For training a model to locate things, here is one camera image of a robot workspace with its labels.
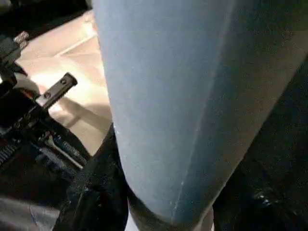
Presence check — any black table mat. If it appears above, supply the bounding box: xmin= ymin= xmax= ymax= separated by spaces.
xmin=0 ymin=0 xmax=308 ymax=231

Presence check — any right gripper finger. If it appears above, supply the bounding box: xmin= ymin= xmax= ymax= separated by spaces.
xmin=53 ymin=123 xmax=133 ymax=231

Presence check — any white plastic table leg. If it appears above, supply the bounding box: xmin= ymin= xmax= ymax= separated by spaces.
xmin=91 ymin=0 xmax=308 ymax=229

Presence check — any white plastic table top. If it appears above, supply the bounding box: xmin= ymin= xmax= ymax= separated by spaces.
xmin=14 ymin=10 xmax=116 ymax=154

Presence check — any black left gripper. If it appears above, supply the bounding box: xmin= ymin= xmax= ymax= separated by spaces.
xmin=0 ymin=31 xmax=78 ymax=159

